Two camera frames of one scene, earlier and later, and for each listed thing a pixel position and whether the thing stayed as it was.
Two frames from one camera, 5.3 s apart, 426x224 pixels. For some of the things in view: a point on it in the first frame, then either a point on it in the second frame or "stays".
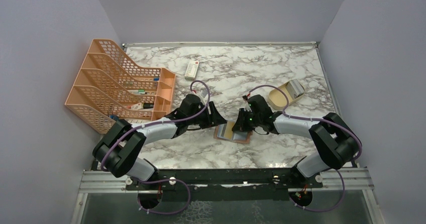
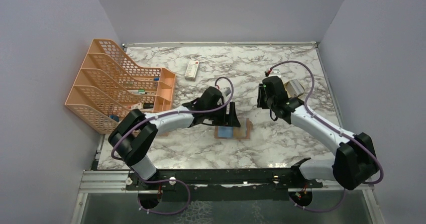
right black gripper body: [256, 120] to [263, 101]
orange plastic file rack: [110, 87] stays
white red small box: [191, 70] stays
